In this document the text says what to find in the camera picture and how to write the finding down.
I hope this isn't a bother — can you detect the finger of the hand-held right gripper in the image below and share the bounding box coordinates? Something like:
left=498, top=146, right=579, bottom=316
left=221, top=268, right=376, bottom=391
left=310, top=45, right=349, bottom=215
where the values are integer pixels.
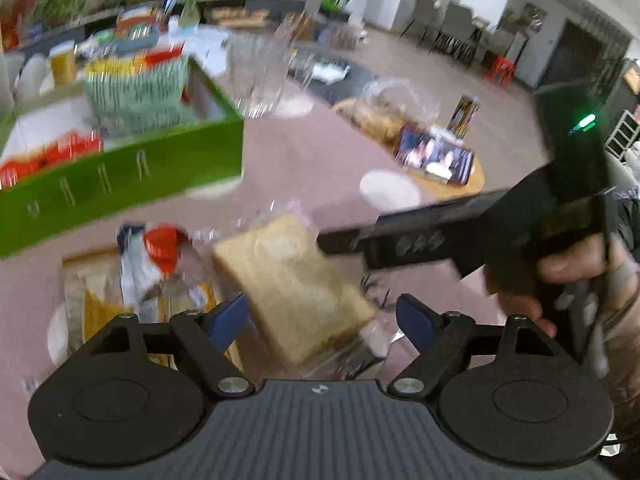
left=317, top=217, right=379, bottom=257

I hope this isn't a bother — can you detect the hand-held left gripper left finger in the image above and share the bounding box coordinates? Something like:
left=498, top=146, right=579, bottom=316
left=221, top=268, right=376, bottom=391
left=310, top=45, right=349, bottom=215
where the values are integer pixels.
left=82, top=292, right=256, bottom=398

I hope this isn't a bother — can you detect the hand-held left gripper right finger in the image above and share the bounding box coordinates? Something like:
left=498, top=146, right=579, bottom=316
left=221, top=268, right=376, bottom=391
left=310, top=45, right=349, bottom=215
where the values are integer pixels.
left=387, top=294, right=563, bottom=398

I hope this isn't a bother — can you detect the bread slice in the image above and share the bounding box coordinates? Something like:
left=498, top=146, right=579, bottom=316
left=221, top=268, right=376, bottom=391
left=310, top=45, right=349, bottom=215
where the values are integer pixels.
left=210, top=212, right=379, bottom=368

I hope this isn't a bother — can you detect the silver red snack packet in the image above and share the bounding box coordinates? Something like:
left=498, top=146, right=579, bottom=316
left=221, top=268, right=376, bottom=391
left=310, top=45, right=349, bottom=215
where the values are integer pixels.
left=116, top=224, right=194, bottom=311

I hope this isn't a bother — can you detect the brown edged snack packet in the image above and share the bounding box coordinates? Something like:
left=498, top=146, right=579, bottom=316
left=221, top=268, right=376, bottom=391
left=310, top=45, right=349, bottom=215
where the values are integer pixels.
left=61, top=254, right=127, bottom=357

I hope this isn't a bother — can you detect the green cardboard box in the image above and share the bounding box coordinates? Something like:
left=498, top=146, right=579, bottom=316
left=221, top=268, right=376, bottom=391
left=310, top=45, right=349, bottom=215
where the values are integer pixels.
left=0, top=55, right=246, bottom=260

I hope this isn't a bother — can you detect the light green snack packet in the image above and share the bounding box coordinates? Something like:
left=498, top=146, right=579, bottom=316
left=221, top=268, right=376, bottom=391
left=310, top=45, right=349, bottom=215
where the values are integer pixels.
left=82, top=57, right=193, bottom=137

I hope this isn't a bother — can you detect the red yellow striped snack packet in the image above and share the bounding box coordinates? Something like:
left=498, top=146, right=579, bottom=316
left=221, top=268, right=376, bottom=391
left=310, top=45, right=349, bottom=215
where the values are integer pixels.
left=85, top=46, right=187, bottom=79

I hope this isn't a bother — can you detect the person's right hand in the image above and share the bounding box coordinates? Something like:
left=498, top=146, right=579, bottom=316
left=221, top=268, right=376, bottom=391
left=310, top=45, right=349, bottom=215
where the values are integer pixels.
left=487, top=234, right=640, bottom=338

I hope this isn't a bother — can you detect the round wooden board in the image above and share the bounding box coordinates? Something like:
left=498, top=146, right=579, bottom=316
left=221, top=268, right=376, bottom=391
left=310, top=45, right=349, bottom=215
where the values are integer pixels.
left=332, top=97, right=487, bottom=199

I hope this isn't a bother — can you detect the pink dotted tablecloth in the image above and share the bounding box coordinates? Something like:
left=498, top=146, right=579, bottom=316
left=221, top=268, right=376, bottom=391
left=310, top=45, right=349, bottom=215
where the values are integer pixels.
left=0, top=55, right=551, bottom=463

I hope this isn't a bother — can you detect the smartphone with lit screen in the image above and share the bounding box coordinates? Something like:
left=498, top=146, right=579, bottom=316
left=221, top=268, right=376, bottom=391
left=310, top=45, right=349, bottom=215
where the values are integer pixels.
left=394, top=126, right=475, bottom=186

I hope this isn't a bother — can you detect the dark yellow striped carton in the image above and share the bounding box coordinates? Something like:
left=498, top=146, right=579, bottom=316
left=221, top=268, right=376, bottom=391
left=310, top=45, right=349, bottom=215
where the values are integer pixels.
left=447, top=95, right=481, bottom=137

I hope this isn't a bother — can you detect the clear bag of bread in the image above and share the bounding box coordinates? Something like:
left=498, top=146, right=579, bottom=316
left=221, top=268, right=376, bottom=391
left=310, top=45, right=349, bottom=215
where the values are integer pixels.
left=345, top=80, right=442, bottom=144

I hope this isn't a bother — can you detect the white rack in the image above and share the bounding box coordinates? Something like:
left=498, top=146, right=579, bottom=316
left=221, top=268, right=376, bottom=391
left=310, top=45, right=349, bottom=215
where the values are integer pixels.
left=605, top=109, right=640, bottom=158

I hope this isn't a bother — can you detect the red stool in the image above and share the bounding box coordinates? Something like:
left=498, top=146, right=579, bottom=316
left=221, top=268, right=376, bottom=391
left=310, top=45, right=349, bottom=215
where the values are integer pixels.
left=487, top=56, right=516, bottom=86

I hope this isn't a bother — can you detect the dark round low table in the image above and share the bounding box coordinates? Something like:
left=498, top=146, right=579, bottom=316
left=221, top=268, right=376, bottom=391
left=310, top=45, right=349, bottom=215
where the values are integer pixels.
left=287, top=42, right=387, bottom=109

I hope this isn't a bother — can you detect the grey dining chair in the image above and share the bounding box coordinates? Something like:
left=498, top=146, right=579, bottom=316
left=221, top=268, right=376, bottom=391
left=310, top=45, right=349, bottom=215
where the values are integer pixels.
left=465, top=15, right=502, bottom=69
left=400, top=0, right=442, bottom=44
left=432, top=2, right=477, bottom=62

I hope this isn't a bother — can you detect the clear glass cup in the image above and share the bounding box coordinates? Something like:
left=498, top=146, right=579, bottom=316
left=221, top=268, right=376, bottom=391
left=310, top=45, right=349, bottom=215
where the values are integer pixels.
left=227, top=35, right=292, bottom=119

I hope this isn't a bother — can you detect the dark low cabinet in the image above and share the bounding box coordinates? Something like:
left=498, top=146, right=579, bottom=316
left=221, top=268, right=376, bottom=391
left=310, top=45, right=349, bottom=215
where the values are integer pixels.
left=10, top=0, right=321, bottom=47

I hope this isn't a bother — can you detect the yellow can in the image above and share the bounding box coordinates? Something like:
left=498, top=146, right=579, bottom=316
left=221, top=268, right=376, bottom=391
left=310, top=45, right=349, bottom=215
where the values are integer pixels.
left=49, top=45, right=78, bottom=86

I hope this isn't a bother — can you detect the orange box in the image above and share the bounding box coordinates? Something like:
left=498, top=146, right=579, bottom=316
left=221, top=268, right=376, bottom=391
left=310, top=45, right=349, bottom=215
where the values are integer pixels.
left=116, top=6, right=157, bottom=37

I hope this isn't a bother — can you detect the potted green plant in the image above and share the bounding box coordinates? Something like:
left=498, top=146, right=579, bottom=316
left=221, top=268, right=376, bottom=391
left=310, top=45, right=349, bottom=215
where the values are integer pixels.
left=40, top=0, right=87, bottom=27

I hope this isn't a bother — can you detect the red decoration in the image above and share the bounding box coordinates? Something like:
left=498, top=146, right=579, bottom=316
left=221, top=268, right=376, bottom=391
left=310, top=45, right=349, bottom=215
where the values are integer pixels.
left=0, top=0, right=22, bottom=52

